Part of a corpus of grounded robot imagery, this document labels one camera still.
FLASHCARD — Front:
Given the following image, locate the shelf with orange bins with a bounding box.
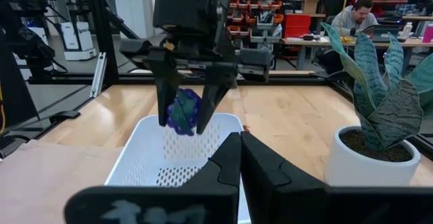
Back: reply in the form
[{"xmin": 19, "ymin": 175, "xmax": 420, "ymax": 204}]
[{"xmin": 225, "ymin": 0, "xmax": 286, "ymax": 46}]

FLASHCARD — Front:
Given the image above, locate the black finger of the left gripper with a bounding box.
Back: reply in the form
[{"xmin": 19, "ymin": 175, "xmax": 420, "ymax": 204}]
[
  {"xmin": 196, "ymin": 64, "xmax": 238, "ymax": 135},
  {"xmin": 148, "ymin": 47, "xmax": 182, "ymax": 128}
]

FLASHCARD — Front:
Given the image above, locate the silver aluminium bar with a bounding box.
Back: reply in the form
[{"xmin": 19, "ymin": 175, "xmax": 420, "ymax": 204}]
[{"xmin": 89, "ymin": 51, "xmax": 108, "ymax": 98}]

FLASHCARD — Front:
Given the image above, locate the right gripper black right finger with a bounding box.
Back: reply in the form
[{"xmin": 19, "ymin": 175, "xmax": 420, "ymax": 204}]
[{"xmin": 240, "ymin": 131, "xmax": 433, "ymax": 224}]

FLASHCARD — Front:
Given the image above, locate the purple grape bunch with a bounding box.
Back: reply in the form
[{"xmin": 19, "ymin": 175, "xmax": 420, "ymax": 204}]
[{"xmin": 165, "ymin": 88, "xmax": 203, "ymax": 137}]

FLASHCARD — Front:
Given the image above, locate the green snake plant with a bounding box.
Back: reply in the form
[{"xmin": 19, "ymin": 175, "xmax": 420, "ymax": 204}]
[{"xmin": 320, "ymin": 22, "xmax": 433, "ymax": 152}]

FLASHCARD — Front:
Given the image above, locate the white wheeled machine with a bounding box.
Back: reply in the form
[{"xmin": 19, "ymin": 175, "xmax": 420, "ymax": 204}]
[{"xmin": 60, "ymin": 20, "xmax": 97, "ymax": 62}]

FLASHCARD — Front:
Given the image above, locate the cardboard box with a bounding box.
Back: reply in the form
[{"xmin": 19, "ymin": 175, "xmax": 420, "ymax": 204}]
[{"xmin": 300, "ymin": 0, "xmax": 322, "ymax": 15}]

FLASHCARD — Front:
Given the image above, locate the person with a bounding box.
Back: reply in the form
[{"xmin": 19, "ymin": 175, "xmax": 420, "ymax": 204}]
[{"xmin": 317, "ymin": 0, "xmax": 380, "ymax": 74}]

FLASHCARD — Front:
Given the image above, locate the black equipment stand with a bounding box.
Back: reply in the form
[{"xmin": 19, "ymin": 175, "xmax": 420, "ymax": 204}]
[{"xmin": 0, "ymin": 0, "xmax": 68, "ymax": 80}]

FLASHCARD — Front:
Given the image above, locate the white perforated plastic basket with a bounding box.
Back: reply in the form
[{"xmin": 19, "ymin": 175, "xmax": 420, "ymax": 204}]
[{"xmin": 104, "ymin": 112, "xmax": 252, "ymax": 224}]

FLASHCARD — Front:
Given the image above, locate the wooden desk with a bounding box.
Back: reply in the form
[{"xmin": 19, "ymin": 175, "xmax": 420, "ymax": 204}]
[{"xmin": 280, "ymin": 36, "xmax": 433, "ymax": 71}]

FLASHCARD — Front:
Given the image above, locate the red storage box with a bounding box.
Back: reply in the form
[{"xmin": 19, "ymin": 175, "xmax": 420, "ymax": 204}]
[{"xmin": 283, "ymin": 14, "xmax": 312, "ymax": 39}]

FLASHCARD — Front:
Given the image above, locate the white plant pot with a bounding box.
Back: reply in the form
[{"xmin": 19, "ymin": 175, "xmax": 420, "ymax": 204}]
[{"xmin": 324, "ymin": 125, "xmax": 421, "ymax": 187}]

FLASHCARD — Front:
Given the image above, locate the black aluminium table frame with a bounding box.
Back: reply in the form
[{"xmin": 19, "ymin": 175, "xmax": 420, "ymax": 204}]
[{"xmin": 0, "ymin": 0, "xmax": 433, "ymax": 160}]

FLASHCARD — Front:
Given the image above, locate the white bottle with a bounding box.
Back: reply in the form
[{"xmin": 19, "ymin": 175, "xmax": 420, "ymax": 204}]
[{"xmin": 402, "ymin": 22, "xmax": 414, "ymax": 39}]

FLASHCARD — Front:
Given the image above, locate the dark laptop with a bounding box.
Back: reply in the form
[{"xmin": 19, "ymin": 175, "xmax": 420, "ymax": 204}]
[{"xmin": 361, "ymin": 24, "xmax": 404, "ymax": 44}]

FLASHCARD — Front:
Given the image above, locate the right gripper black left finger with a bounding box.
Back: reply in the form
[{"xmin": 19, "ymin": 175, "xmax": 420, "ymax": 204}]
[{"xmin": 64, "ymin": 131, "xmax": 243, "ymax": 224}]

